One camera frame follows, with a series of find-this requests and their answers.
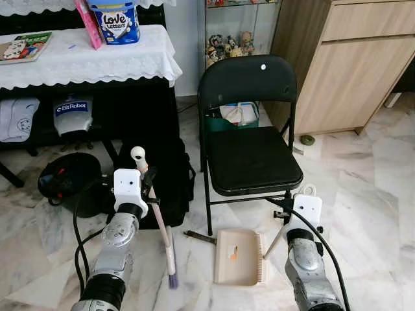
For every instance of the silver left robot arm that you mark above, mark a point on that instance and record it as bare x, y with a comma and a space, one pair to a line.
120, 240

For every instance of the black backpack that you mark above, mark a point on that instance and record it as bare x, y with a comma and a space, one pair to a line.
175, 175

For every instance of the black folding chair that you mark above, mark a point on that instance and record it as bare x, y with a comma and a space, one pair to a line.
253, 159

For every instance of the dark stick debris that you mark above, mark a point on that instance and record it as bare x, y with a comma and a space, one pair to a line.
198, 236

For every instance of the small orange scrap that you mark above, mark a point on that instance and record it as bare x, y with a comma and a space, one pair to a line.
233, 254

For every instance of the black table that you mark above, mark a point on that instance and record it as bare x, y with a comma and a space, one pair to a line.
130, 110

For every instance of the small green round object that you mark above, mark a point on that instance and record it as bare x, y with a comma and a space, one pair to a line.
307, 140

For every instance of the teal bag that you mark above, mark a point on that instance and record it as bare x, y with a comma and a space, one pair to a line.
214, 123

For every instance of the black round bag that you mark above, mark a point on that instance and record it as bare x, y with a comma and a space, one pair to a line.
65, 175

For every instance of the white plastic bag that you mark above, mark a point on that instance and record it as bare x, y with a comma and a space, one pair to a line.
240, 113

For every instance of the grey BitRobot bag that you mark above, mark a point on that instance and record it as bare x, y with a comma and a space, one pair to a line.
72, 120

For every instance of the white lace tablecloth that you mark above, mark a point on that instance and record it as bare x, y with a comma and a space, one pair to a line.
97, 58

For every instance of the small animal figurine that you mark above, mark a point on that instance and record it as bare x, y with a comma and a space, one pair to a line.
246, 42
230, 45
214, 46

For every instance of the light wooden drawer cabinet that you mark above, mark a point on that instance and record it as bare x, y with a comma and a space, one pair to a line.
350, 78

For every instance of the white fabric bag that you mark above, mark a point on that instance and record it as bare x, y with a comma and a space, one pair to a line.
14, 120

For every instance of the blue Love Letters tin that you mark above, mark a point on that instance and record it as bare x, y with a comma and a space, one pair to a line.
117, 26

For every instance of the pink box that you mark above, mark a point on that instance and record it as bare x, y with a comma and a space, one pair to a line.
89, 26

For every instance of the glass display cabinet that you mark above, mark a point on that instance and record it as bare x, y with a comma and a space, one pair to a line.
240, 19

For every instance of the colourful magazine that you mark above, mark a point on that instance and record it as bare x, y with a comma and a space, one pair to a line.
23, 46

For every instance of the white lace shelf cloth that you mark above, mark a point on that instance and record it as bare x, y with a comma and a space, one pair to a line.
39, 6

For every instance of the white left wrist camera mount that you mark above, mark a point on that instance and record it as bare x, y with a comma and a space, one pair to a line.
128, 188

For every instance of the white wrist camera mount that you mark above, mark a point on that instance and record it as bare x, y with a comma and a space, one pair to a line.
308, 210
128, 188

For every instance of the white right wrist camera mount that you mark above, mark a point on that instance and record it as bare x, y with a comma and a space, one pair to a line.
308, 210

